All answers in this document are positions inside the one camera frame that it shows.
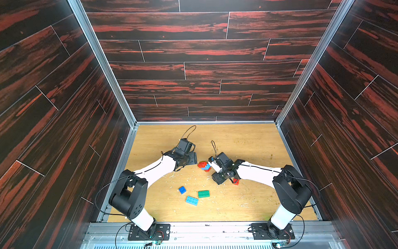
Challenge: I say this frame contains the red long lego brick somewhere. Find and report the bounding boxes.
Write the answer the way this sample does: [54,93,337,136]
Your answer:
[198,161,207,168]

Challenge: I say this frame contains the light blue long lego brick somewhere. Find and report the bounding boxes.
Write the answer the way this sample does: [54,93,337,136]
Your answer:
[203,164,211,172]

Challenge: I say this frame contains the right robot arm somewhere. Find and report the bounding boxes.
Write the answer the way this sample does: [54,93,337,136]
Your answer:
[208,153,313,231]

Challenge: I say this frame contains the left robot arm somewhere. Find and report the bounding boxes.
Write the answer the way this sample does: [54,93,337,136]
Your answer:
[109,138,198,237]

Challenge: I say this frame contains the green long lego brick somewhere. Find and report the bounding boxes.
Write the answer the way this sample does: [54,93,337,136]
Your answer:
[198,190,210,198]

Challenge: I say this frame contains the light blue lego front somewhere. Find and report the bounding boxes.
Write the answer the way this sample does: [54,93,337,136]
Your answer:
[186,196,199,206]

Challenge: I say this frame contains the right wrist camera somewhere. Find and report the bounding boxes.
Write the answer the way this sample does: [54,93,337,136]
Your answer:
[208,156,222,173]

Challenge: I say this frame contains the left camera cable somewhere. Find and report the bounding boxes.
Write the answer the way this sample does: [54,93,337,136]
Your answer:
[181,125,197,140]

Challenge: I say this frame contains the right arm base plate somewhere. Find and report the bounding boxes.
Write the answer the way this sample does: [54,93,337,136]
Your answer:
[248,222,295,241]

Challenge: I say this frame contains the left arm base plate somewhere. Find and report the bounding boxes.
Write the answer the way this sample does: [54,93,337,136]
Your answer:
[127,223,171,241]

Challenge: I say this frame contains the aluminium front rail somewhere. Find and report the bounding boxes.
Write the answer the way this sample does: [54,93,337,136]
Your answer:
[81,221,346,249]

